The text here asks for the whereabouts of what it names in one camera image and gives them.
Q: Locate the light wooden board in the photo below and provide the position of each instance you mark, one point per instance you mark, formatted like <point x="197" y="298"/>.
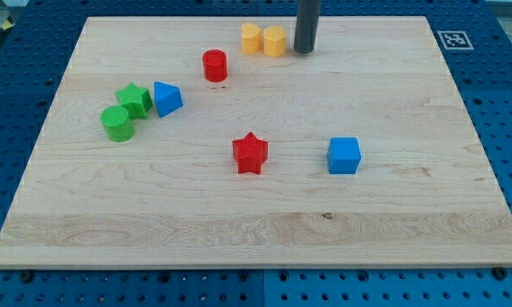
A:
<point x="424" y="195"/>

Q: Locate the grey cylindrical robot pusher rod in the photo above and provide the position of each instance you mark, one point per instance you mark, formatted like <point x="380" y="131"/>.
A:
<point x="306" y="26"/>

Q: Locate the white fiducial marker tag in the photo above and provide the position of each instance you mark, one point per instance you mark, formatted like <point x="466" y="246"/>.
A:
<point x="455" y="40"/>

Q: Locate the yellow half-round block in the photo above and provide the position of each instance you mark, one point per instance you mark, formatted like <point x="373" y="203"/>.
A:
<point x="250" y="38"/>

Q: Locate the yellow heart block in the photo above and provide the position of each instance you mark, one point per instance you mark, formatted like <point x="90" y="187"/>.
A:
<point x="274" y="41"/>

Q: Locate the green cylinder block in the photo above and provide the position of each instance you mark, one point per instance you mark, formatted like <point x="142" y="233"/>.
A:
<point x="117" y="123"/>

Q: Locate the red cylinder block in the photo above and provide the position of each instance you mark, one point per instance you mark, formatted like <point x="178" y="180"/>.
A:
<point x="215" y="65"/>

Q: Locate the green star block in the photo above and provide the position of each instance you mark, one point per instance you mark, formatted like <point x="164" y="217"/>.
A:
<point x="136" y="100"/>

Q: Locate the blue triangle block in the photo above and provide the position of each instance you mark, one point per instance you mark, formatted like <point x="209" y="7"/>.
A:
<point x="167" y="98"/>

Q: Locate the red star block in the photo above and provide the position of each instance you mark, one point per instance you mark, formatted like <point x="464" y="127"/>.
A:
<point x="250" y="153"/>

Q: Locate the blue cube block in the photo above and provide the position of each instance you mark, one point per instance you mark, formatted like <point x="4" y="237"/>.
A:
<point x="343" y="155"/>

